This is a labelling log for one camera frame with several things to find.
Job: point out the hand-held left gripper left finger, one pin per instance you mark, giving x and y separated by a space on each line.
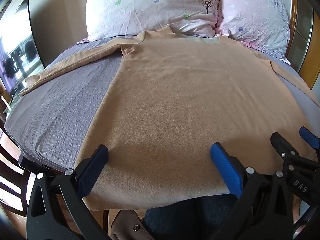
93 166

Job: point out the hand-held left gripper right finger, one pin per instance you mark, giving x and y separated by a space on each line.
226 166

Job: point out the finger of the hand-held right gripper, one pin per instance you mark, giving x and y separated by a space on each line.
309 137
283 143

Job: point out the beige long-sleeve fleece shirt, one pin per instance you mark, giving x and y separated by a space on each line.
180 100

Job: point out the person's legs in blue jeans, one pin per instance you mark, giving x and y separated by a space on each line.
190 217

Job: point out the grey-purple textured bed sheet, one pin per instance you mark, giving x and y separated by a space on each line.
62 110

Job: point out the brown leather bag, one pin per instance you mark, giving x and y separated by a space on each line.
130 226

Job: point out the dark wooden chair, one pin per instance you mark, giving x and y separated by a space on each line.
12 180

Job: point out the glass television stand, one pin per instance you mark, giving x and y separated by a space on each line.
6 105

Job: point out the wooden headboard with glass panels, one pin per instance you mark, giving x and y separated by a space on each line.
300 25

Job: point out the pink floral pillow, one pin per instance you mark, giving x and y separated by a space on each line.
252 15

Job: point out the white floral pillow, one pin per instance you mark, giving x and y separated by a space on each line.
150 5

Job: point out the wall mirror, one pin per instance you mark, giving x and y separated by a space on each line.
17 47

